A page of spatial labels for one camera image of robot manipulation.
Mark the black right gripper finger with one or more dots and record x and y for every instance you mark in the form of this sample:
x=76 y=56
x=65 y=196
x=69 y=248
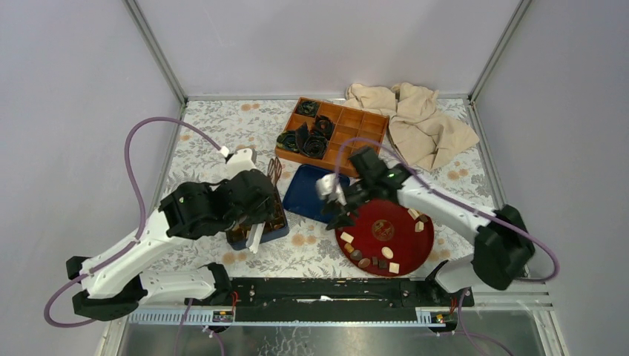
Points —
x=334 y=208
x=341 y=218

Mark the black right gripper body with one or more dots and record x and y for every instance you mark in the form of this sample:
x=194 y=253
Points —
x=357 y=193

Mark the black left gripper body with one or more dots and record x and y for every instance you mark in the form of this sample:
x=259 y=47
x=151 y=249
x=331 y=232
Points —
x=261 y=213

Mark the blue tin lid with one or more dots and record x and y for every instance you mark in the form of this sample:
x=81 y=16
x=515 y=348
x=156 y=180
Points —
x=301 y=196

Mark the red round tray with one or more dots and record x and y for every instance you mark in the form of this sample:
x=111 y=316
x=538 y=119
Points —
x=387 y=240

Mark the silver serving tongs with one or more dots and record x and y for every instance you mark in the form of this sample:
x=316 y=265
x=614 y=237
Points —
x=274 y=171

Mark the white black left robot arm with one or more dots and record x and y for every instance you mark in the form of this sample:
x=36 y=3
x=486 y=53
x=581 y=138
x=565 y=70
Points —
x=117 y=282

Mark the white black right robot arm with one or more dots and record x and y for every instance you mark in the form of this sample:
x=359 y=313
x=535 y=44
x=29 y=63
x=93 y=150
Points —
x=500 y=248

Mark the blue chocolate tin box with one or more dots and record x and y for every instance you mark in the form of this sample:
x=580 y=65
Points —
x=275 y=228

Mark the orange wooden divided box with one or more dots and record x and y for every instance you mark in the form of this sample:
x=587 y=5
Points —
x=353 y=130

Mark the beige crumpled cloth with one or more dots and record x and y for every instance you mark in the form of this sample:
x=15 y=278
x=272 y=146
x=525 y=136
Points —
x=422 y=134

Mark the floral tablecloth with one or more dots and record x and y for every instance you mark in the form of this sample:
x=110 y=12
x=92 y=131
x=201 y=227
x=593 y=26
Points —
x=308 y=250

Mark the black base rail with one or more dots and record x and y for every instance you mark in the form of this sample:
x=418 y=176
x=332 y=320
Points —
x=393 y=293

